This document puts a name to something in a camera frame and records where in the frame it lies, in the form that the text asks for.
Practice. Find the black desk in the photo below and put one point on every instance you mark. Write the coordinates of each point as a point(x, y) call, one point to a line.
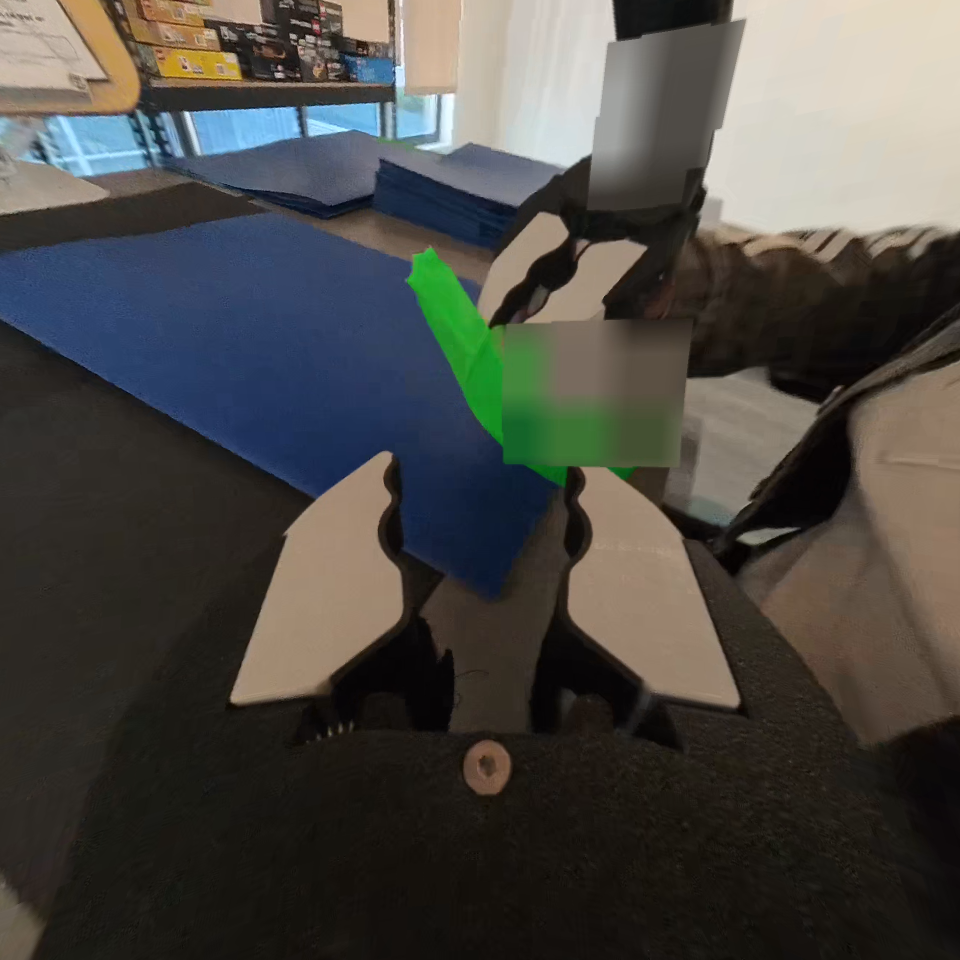
point(112, 487)

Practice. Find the row of toy boxes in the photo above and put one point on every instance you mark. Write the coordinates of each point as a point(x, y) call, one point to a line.
point(285, 37)

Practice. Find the person's right forearm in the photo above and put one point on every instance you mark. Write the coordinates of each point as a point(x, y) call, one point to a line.
point(825, 307)

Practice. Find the white window blind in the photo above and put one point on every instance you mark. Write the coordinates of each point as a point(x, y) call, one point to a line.
point(431, 45)

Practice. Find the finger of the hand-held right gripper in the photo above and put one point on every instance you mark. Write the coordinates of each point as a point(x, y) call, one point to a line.
point(517, 255)
point(585, 289)

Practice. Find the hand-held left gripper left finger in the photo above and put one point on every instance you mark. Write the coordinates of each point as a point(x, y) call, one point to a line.
point(330, 592)

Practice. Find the green cloth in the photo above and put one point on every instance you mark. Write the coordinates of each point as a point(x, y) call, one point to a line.
point(450, 322)

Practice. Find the metal shelf rack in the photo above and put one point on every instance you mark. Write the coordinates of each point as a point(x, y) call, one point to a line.
point(262, 94)

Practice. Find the window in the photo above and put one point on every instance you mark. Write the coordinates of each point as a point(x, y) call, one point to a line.
point(225, 124)

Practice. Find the tan board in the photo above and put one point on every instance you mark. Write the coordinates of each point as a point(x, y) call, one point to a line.
point(120, 75)

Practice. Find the white rounded stand base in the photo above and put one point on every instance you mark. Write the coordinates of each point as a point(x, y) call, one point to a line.
point(37, 191)

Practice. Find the spread blue mats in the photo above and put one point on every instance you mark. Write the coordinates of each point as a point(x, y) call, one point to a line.
point(300, 169)

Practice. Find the stack of blue mats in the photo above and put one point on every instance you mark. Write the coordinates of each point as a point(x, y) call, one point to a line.
point(450, 195)

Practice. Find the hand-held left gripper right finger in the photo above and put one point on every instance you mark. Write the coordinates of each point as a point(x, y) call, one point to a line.
point(645, 607)

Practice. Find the white label sheet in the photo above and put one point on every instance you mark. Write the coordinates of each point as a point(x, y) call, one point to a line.
point(45, 45)

